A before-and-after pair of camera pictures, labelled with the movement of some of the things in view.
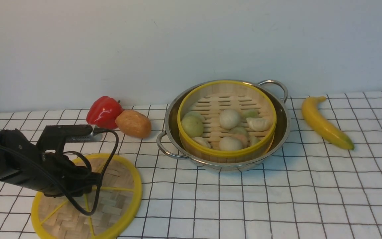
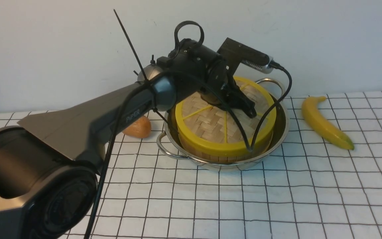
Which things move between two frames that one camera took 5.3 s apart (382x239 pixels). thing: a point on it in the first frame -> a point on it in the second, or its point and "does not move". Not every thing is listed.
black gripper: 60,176 -> 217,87
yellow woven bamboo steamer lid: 118,199 -> 203,126
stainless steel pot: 169,144 does not move
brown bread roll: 134,124 does not move
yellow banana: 332,134 does not move
